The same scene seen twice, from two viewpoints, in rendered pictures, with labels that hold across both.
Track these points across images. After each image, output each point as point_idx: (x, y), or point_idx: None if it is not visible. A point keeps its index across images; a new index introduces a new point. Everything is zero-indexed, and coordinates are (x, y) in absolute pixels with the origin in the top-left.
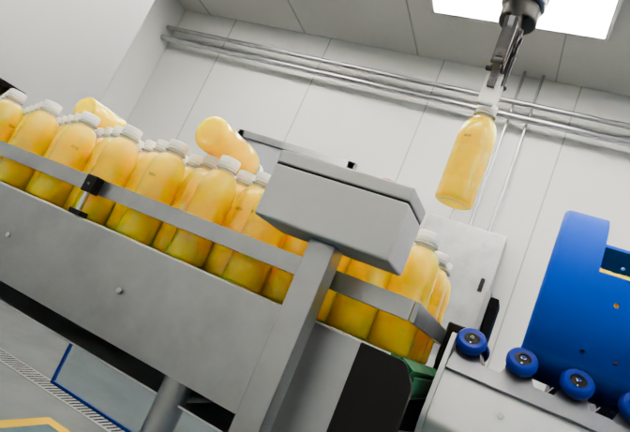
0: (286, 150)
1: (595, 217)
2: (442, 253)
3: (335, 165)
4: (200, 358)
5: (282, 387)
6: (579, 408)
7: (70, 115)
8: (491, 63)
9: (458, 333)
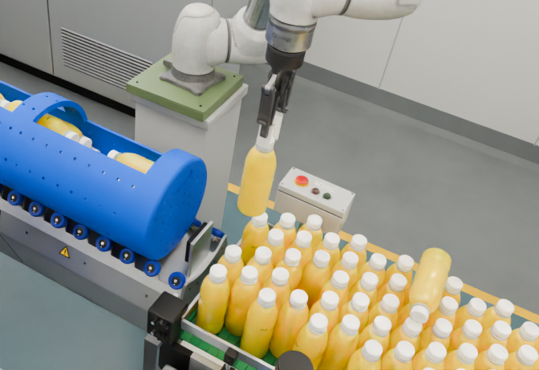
0: (353, 193)
1: (182, 152)
2: (234, 245)
3: (328, 182)
4: None
5: None
6: None
7: None
8: (285, 106)
9: (224, 233)
